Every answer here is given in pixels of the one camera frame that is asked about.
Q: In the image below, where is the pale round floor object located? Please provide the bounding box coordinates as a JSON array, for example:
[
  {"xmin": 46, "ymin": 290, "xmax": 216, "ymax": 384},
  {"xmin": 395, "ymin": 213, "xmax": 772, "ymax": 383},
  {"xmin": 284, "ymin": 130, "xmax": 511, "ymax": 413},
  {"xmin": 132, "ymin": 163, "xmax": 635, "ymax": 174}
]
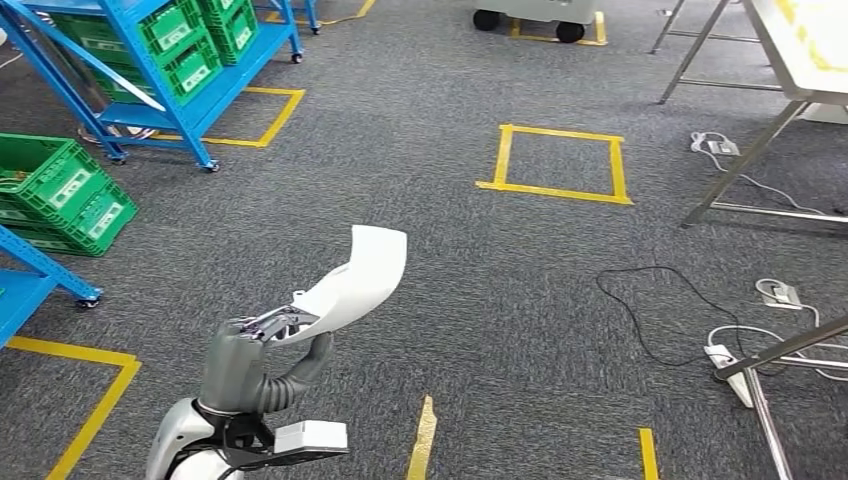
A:
[{"xmin": 77, "ymin": 123, "xmax": 161, "ymax": 144}]

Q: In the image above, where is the white power strip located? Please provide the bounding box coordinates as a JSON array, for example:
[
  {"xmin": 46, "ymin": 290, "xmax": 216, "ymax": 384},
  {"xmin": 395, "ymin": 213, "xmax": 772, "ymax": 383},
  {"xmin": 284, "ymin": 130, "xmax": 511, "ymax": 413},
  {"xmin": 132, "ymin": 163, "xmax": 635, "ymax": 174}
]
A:
[{"xmin": 702, "ymin": 343, "xmax": 757, "ymax": 409}]

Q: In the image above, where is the yellow tape outline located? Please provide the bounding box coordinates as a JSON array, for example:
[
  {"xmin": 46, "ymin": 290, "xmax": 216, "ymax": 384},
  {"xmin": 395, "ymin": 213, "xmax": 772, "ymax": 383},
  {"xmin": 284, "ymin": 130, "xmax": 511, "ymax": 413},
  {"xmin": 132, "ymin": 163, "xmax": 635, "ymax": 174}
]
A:
[{"xmin": 773, "ymin": 0, "xmax": 848, "ymax": 75}]

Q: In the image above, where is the white cabinet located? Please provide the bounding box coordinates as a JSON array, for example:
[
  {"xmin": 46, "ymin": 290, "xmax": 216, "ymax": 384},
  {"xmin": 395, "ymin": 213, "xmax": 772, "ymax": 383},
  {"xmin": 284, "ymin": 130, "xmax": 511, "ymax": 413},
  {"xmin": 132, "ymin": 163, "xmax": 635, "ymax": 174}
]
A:
[{"xmin": 797, "ymin": 101, "xmax": 848, "ymax": 126}]

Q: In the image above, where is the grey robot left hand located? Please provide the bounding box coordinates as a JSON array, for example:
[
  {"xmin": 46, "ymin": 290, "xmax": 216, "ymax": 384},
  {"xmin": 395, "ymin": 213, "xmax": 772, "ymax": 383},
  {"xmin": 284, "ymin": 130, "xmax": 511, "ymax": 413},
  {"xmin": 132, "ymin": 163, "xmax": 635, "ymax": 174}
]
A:
[{"xmin": 197, "ymin": 305, "xmax": 337, "ymax": 416}]

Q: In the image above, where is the yellow floor tape strip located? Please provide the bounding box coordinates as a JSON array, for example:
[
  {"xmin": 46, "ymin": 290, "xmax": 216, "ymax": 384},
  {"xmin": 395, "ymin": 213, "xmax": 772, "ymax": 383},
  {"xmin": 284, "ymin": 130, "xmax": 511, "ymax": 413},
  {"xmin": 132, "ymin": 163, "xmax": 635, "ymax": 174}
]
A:
[{"xmin": 637, "ymin": 427, "xmax": 661, "ymax": 480}]

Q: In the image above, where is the white wheeled cart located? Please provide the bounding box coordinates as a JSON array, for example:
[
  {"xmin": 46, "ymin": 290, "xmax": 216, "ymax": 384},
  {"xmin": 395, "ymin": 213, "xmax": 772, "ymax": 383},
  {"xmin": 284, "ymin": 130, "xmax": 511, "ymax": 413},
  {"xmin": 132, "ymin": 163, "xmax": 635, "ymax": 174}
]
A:
[{"xmin": 471, "ymin": 0, "xmax": 598, "ymax": 45}]

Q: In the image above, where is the white curved plastic part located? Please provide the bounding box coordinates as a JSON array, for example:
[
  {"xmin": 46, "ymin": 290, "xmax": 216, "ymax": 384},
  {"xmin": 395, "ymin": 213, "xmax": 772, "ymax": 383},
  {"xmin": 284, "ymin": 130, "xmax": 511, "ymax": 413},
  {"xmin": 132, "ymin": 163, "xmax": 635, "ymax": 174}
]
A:
[{"xmin": 264, "ymin": 224, "xmax": 409, "ymax": 351}]

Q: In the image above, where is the torn gold tape strip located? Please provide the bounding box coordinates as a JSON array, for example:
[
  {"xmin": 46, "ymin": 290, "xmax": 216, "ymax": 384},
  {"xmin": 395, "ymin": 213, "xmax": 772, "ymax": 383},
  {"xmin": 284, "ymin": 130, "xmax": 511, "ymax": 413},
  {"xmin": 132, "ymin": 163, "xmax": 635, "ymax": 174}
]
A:
[{"xmin": 404, "ymin": 394, "xmax": 439, "ymax": 480}]

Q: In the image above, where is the white adapter with cable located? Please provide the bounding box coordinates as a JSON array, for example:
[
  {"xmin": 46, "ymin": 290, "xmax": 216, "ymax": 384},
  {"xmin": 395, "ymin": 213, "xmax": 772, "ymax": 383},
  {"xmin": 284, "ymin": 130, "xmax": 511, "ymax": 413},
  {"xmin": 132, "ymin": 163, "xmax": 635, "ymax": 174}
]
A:
[{"xmin": 688, "ymin": 130, "xmax": 831, "ymax": 217}]

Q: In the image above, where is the steel table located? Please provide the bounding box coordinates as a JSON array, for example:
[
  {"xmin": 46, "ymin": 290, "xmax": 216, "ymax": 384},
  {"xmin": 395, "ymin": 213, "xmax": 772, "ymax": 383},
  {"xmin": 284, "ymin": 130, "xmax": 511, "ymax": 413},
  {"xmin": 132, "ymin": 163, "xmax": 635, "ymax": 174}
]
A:
[{"xmin": 648, "ymin": 0, "xmax": 848, "ymax": 231}]

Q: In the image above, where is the grey floor socket box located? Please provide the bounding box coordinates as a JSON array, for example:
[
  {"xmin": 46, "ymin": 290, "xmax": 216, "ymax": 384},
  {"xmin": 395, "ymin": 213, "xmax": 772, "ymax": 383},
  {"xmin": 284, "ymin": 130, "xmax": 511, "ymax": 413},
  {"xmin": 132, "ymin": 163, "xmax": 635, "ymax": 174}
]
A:
[{"xmin": 754, "ymin": 277, "xmax": 804, "ymax": 312}]

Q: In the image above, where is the blue metal shelf rack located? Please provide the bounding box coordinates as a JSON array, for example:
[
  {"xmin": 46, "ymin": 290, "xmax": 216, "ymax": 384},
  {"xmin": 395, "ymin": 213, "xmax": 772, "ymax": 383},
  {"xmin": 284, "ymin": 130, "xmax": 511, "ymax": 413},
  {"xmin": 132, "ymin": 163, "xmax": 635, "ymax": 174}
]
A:
[
  {"xmin": 0, "ymin": 224, "xmax": 105, "ymax": 350},
  {"xmin": 254, "ymin": 0, "xmax": 323, "ymax": 36},
  {"xmin": 0, "ymin": 0, "xmax": 305, "ymax": 175}
]

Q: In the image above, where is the yellow floor tape square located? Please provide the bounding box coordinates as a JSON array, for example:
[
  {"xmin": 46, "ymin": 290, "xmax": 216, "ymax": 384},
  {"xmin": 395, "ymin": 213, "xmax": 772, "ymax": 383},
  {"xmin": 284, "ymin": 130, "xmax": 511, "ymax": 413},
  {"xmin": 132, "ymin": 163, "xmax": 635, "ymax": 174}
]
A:
[
  {"xmin": 5, "ymin": 335, "xmax": 143, "ymax": 480},
  {"xmin": 474, "ymin": 123, "xmax": 635, "ymax": 207},
  {"xmin": 150, "ymin": 85, "xmax": 308, "ymax": 150}
]

